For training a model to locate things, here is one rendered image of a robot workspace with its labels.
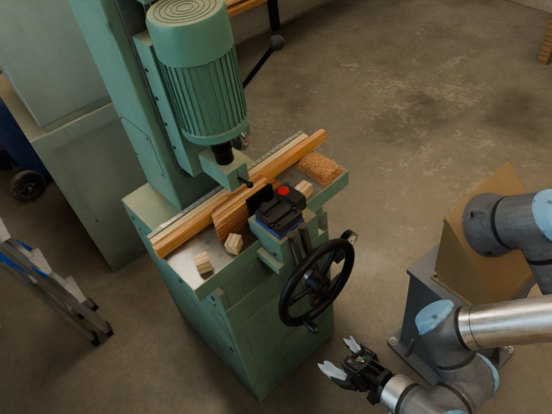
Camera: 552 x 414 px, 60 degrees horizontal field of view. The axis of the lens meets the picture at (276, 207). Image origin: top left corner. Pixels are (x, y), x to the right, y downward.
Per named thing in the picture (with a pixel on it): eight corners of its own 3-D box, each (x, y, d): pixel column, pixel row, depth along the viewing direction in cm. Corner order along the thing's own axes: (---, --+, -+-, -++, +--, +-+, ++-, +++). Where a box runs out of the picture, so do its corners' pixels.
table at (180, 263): (219, 325, 124) (213, 314, 120) (157, 260, 141) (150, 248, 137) (372, 198, 148) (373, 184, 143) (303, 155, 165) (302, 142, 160)
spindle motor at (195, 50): (209, 156, 115) (172, 36, 93) (169, 127, 125) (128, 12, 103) (263, 121, 122) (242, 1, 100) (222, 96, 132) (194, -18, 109)
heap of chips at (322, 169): (324, 186, 145) (324, 177, 142) (293, 166, 153) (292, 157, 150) (345, 171, 149) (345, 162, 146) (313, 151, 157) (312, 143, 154)
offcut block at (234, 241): (232, 241, 135) (229, 232, 133) (243, 242, 134) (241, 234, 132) (227, 253, 132) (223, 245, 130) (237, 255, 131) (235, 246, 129)
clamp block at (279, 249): (282, 266, 131) (278, 246, 124) (250, 240, 138) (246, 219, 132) (320, 235, 137) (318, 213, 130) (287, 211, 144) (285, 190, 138)
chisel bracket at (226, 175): (232, 196, 135) (226, 175, 129) (203, 174, 143) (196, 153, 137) (252, 182, 138) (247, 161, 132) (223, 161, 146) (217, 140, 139)
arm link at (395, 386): (425, 399, 108) (397, 430, 104) (407, 388, 112) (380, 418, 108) (417, 374, 104) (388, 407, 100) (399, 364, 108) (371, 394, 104)
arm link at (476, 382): (488, 345, 102) (453, 379, 97) (511, 391, 103) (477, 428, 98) (454, 340, 111) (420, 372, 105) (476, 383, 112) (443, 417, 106)
